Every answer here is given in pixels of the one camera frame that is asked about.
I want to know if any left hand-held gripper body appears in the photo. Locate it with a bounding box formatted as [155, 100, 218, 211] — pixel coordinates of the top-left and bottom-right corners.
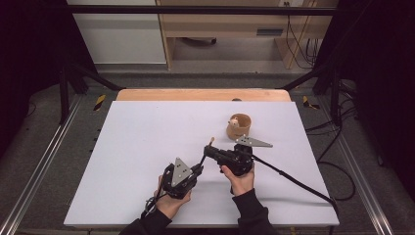
[161, 157, 197, 201]

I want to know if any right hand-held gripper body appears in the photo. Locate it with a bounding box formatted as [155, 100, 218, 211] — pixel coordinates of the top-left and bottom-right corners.
[215, 135, 274, 177]

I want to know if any black pen with orange end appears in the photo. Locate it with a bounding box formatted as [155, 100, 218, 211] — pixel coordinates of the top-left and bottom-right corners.
[198, 136, 215, 166]

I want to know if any brown wooden pen holder cup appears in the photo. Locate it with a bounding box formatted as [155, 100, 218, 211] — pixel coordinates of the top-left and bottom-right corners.
[226, 113, 253, 141]

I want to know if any person's left hand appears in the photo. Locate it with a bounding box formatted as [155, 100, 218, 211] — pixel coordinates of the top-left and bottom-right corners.
[155, 175, 193, 220]

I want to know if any person's right hand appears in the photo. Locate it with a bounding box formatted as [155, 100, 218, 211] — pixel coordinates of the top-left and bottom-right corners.
[219, 164, 255, 197]

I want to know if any white table cover board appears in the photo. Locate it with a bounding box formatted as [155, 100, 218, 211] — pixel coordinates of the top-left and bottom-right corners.
[63, 100, 341, 227]

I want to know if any yellow black tape marker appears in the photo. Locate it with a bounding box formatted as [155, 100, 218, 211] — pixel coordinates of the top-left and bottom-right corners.
[301, 95, 321, 111]
[93, 94, 108, 113]

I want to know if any black chair base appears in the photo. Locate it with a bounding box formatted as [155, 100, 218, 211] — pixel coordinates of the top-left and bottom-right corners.
[180, 36, 218, 46]

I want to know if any black metal stand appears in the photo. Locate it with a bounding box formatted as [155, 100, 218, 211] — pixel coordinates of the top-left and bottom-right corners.
[58, 62, 127, 125]
[281, 61, 345, 127]

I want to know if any light wooden desk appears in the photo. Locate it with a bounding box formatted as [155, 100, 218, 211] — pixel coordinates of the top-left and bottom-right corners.
[156, 0, 339, 71]

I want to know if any white cabinet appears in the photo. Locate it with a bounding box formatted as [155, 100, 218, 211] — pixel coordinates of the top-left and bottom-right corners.
[66, 0, 167, 66]

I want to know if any black curtain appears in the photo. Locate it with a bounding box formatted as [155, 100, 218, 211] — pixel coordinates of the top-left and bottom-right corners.
[313, 0, 415, 200]
[0, 0, 96, 159]

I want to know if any left hand-held gripper cable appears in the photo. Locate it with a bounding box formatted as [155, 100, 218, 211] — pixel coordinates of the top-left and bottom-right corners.
[140, 175, 168, 219]

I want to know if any hand-held gripper cable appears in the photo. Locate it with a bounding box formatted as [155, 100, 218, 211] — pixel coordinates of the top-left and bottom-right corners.
[140, 175, 168, 219]
[252, 154, 340, 214]

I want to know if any right hand-held gripper cable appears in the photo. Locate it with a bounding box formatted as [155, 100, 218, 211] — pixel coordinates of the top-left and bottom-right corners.
[252, 154, 340, 214]

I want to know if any black floor cable loop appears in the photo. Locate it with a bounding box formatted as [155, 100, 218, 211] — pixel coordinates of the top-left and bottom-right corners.
[304, 107, 358, 202]

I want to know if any aluminium floor rail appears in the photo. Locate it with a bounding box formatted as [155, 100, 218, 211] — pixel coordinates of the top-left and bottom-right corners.
[317, 97, 396, 235]
[0, 94, 84, 235]

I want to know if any bunch of black desk cables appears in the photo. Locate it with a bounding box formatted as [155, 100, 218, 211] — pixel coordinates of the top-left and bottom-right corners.
[284, 1, 320, 70]

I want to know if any black horizontal frame bar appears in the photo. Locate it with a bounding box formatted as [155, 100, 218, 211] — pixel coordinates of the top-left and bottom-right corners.
[42, 4, 338, 17]

